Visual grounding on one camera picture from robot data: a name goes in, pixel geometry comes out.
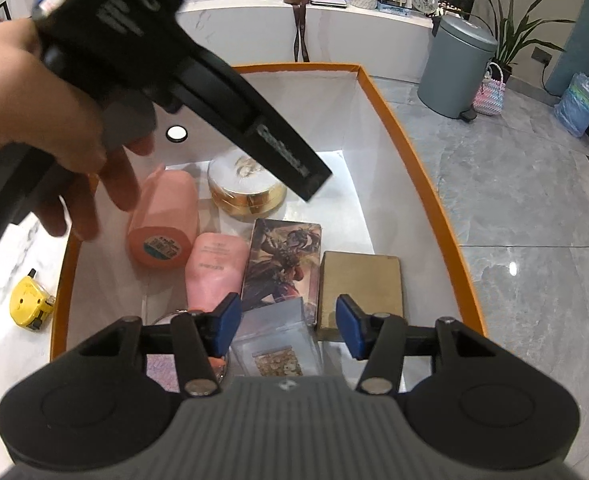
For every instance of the pastel woven basket bag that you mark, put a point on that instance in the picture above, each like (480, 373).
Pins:
(489, 95)

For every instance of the orange storage box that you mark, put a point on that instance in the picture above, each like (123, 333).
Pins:
(364, 160)

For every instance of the illustrated card box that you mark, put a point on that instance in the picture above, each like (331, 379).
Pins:
(282, 260)

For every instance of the long-leaf potted plant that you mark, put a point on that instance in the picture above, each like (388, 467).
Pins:
(506, 35)

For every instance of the blue water jug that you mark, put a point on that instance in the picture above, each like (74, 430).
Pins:
(576, 105)

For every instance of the gold round tin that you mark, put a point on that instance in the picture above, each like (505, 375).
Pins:
(244, 195)

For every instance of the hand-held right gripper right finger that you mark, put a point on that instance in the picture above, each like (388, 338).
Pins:
(352, 327)

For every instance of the small pink pump bottle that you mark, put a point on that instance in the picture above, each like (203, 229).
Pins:
(214, 270)

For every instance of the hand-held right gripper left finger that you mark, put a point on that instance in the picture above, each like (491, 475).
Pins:
(227, 322)

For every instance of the clear plastic box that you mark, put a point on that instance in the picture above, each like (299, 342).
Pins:
(274, 340)

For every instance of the brown gold box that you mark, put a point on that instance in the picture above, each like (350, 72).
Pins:
(364, 285)

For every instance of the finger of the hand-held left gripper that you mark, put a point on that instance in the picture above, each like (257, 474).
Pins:
(274, 145)

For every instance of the large pink bottle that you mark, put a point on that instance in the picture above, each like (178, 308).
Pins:
(164, 210)

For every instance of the person's left hand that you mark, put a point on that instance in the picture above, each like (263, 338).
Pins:
(34, 110)

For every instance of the yellow tape measure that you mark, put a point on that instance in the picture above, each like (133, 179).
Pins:
(29, 302)

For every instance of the white marble counter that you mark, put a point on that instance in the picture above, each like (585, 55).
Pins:
(374, 35)

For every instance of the grey pedal trash bin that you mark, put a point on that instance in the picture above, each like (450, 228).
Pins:
(454, 70)

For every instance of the wall socket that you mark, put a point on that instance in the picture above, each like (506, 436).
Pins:
(542, 55)

